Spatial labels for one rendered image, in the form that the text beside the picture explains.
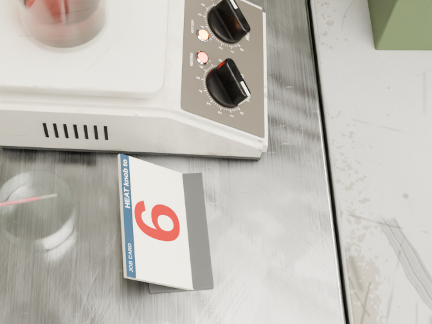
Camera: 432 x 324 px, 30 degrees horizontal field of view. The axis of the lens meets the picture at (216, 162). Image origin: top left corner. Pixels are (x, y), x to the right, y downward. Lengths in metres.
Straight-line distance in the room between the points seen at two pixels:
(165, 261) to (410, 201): 0.19
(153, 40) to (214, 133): 0.08
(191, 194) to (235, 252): 0.05
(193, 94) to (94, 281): 0.15
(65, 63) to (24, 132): 0.07
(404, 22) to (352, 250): 0.19
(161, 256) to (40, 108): 0.13
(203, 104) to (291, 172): 0.09
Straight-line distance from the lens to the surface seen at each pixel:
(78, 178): 0.60
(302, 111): 0.64
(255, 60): 0.62
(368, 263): 0.60
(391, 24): 0.66
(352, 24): 0.70
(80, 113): 0.55
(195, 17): 0.60
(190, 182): 0.60
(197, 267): 0.57
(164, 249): 0.56
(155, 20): 0.57
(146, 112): 0.55
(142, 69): 0.54
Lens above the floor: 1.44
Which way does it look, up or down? 63 degrees down
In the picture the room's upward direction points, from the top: 9 degrees clockwise
